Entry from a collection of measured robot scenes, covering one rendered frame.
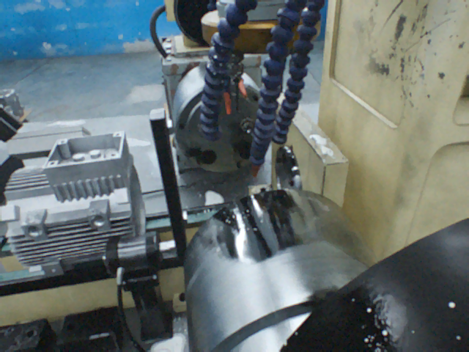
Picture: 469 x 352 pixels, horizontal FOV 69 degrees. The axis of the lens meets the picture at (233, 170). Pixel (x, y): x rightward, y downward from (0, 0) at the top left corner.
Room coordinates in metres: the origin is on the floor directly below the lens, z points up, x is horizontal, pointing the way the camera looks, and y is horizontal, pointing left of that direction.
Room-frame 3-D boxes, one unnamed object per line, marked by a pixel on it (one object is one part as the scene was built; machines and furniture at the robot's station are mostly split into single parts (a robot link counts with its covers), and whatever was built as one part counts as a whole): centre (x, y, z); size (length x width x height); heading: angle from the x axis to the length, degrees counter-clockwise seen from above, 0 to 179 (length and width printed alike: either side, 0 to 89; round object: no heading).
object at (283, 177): (0.57, -0.11, 1.02); 0.15 x 0.02 x 0.15; 8
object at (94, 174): (0.52, 0.25, 1.11); 0.12 x 0.11 x 0.07; 99
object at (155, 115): (0.41, 0.09, 1.12); 0.04 x 0.03 x 0.26; 98
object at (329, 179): (0.58, -0.17, 0.97); 0.30 x 0.11 x 0.34; 8
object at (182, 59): (1.15, 0.07, 0.99); 0.35 x 0.31 x 0.37; 8
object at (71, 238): (0.52, 0.29, 1.01); 0.20 x 0.19 x 0.19; 99
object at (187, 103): (0.91, 0.03, 1.04); 0.37 x 0.25 x 0.25; 8
